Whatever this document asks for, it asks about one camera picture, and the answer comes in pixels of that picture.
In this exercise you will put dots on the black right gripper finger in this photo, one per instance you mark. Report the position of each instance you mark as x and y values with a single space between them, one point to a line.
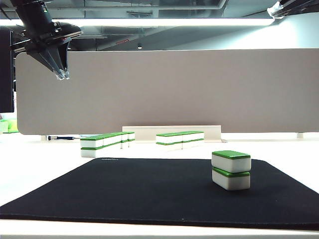
276 12
299 2

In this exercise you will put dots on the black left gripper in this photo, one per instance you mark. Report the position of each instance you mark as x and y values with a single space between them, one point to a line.
54 36

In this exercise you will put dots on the black monitor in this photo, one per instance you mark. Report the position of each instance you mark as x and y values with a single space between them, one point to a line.
5 74

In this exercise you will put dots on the red ceiling sign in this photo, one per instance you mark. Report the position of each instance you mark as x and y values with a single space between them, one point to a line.
122 41

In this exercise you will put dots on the black screwdriver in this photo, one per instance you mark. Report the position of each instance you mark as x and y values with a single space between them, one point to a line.
62 138

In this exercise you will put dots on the white divider foot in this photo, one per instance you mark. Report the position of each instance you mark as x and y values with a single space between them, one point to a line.
300 135
42 138

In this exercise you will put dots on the green white storage box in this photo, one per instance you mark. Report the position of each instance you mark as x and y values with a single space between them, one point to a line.
11 127

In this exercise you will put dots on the black ceiling spotlight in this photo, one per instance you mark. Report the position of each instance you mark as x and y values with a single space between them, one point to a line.
139 46

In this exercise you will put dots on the long ceiling light strip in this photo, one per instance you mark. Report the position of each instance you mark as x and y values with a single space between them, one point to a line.
149 22

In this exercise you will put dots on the beige desk divider panel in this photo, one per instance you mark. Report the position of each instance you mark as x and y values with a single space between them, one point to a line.
174 94

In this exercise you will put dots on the black mouse mat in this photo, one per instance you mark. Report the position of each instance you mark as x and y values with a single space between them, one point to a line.
124 189

